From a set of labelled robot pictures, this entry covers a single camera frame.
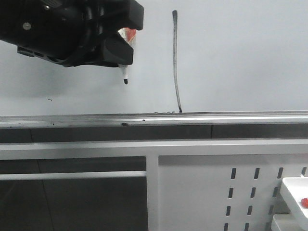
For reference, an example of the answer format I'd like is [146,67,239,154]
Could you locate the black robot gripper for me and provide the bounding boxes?
[0,0,134,67]

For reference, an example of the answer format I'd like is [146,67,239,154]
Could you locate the white box below tray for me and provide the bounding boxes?
[271,214,302,231]

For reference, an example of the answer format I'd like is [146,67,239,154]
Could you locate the white plastic tray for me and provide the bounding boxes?
[280,177,308,231]

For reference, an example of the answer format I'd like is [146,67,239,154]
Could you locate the white metal pegboard rack frame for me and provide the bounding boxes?
[0,139,308,231]

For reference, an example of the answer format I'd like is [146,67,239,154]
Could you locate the large whiteboard with aluminium frame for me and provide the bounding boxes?
[0,0,308,123]

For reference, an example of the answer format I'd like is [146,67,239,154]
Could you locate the white black-tip whiteboard marker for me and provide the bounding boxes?
[118,27,137,85]

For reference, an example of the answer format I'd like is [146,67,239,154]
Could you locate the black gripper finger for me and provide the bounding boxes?
[120,0,144,30]

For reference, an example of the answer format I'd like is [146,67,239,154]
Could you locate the small red object in tray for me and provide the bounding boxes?
[301,198,308,208]

